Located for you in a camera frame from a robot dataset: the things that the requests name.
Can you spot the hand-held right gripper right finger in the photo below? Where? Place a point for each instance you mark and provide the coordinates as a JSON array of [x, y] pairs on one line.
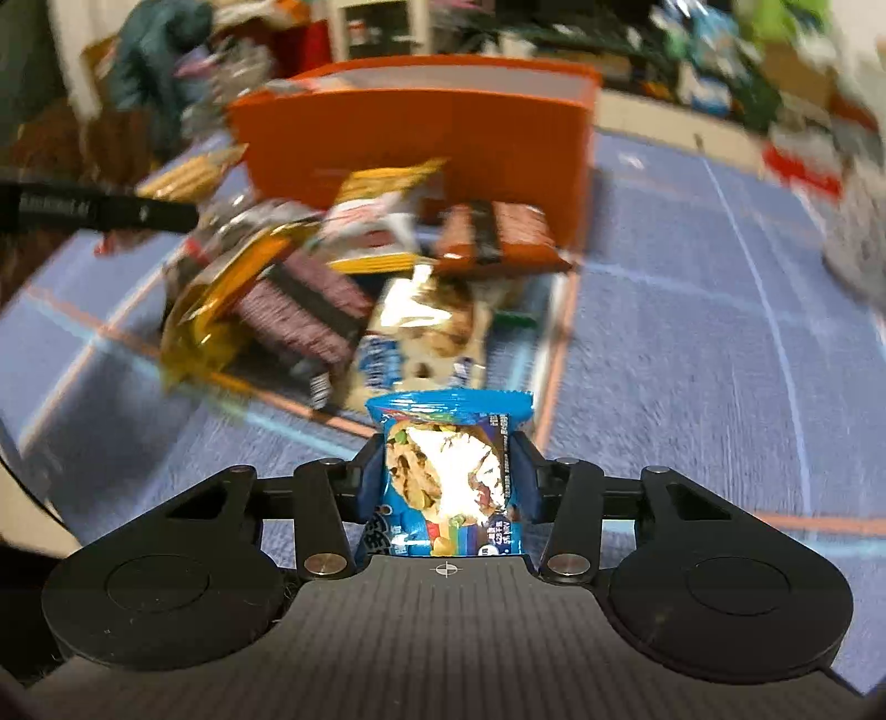
[[524, 478]]

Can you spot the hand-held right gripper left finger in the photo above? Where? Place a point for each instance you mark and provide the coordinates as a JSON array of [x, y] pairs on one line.
[[374, 478]]

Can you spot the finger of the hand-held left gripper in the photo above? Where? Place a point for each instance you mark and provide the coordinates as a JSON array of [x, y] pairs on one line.
[[104, 206]]

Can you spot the blue cookie snack packet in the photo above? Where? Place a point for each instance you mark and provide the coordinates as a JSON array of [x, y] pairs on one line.
[[443, 478], [422, 325]]

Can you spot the tan biscuit packet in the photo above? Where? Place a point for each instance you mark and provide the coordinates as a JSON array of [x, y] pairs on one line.
[[190, 173]]

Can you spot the maroon striped snack packet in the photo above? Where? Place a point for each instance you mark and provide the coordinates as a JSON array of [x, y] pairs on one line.
[[304, 315]]

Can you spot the brown snack packet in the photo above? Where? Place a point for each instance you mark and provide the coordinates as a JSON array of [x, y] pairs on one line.
[[498, 235]]

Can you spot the yellow white snack packet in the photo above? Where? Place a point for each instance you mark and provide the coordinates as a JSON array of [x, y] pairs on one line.
[[377, 208]]

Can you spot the orange cardboard box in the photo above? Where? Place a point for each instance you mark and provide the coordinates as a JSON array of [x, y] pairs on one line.
[[443, 131]]

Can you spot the brown plaid cloth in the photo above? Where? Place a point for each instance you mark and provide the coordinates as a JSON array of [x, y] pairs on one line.
[[62, 156]]

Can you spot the teal puffer jacket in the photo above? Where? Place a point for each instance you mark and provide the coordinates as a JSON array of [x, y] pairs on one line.
[[156, 62]]

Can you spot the blue checked table mat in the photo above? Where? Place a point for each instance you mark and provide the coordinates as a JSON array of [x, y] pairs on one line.
[[692, 360]]

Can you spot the white glass door cabinet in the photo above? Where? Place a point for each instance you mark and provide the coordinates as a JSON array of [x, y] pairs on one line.
[[377, 28]]

